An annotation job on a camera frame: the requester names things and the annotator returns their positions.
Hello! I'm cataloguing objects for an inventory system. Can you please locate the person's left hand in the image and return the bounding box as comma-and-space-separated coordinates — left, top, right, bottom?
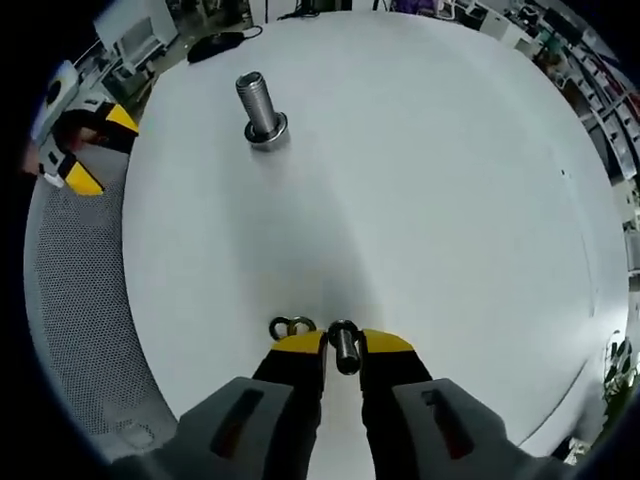
62, 127, 104, 152

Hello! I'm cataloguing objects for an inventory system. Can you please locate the shelf with white bins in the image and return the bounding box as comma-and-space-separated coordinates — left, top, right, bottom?
564, 29, 640, 181

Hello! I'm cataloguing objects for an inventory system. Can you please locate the grey mesh office chair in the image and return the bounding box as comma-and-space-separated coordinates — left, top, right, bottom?
22, 149, 181, 451

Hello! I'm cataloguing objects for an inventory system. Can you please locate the white drawer unit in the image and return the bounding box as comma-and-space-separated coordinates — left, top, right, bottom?
94, 14, 179, 76

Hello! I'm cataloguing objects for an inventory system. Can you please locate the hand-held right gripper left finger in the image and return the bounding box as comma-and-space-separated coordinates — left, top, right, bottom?
107, 329, 329, 480

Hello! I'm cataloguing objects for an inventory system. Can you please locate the large potted green plant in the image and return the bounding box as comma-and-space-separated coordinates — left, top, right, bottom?
599, 334, 640, 416

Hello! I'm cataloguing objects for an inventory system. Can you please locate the thick threaded steel stud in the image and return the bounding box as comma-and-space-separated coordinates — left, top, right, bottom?
234, 71, 290, 151

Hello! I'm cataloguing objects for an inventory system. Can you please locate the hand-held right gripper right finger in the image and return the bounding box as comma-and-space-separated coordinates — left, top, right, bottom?
359, 328, 576, 480

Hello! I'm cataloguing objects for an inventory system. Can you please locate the thin threaded steel stud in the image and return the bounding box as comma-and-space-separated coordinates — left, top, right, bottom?
329, 319, 364, 376

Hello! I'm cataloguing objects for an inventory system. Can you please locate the black computer mouse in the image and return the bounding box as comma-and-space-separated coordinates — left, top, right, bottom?
186, 32, 247, 64

